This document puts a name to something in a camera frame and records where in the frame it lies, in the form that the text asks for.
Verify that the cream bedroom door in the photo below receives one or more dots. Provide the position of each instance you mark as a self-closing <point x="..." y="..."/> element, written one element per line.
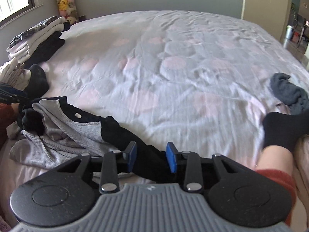
<point x="271" y="15"/>

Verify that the white trash bin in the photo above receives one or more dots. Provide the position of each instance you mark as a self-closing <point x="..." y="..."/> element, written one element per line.
<point x="289" y="32"/>

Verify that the person's left leg black sock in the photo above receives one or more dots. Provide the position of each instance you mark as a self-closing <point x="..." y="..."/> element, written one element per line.
<point x="33" y="86"/>

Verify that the person's right leg black sock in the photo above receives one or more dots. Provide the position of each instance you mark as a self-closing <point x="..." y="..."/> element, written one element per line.
<point x="282" y="133"/>

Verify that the grey black raglan shirt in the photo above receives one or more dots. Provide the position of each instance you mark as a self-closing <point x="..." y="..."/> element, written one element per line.
<point x="49" y="132"/>

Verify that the dark grey crumpled garment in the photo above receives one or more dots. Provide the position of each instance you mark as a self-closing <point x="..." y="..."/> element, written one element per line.
<point x="293" y="96"/>

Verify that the plush toy column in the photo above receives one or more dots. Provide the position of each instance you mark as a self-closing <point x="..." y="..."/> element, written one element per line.
<point x="68" y="10"/>

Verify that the stack of folded clothes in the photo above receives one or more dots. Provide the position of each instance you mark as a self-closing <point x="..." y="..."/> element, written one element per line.
<point x="40" y="42"/>

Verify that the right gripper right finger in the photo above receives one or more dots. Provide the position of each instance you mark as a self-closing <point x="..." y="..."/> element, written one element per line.
<point x="186" y="168"/>

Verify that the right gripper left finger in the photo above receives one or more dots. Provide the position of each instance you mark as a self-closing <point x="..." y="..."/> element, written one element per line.
<point x="114" y="163"/>

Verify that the window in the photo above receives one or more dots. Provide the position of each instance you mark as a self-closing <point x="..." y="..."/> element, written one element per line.
<point x="13" y="9"/>

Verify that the pink dotted bed sheet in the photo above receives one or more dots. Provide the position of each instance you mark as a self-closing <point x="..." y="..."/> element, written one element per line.
<point x="199" y="80"/>

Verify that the striped brown garment pile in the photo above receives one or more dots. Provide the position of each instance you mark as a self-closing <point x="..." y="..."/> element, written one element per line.
<point x="13" y="73"/>

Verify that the person's leg black sock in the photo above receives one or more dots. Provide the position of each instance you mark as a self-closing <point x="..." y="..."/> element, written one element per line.
<point x="282" y="133"/>
<point x="33" y="86"/>

